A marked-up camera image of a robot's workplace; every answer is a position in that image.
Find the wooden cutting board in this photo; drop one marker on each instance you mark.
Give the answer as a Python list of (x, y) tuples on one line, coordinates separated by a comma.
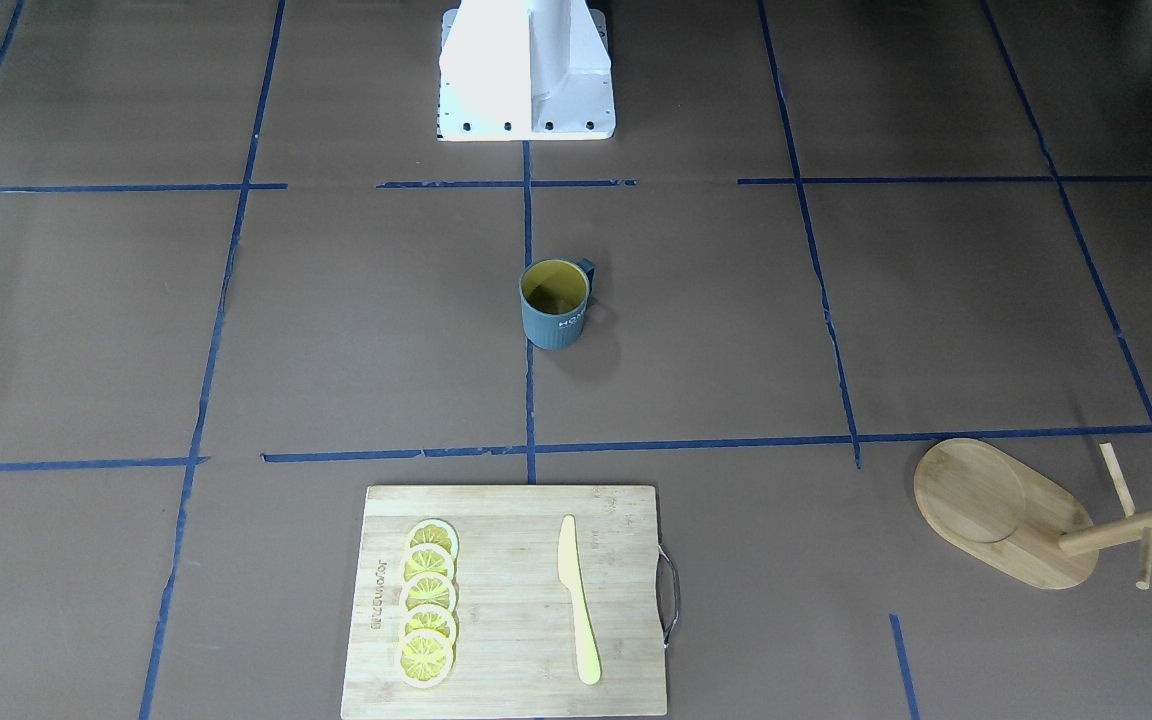
[(514, 654)]

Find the white pedestal column base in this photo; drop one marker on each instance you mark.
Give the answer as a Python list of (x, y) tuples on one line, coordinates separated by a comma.
[(515, 71)]

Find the blue ribbed cup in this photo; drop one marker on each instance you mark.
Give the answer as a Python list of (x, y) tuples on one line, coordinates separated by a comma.
[(555, 294)]

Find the yellow plastic knife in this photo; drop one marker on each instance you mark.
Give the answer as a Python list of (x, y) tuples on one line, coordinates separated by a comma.
[(585, 651)]

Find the wooden cup storage rack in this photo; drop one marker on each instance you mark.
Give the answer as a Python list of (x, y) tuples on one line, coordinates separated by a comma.
[(1018, 521)]

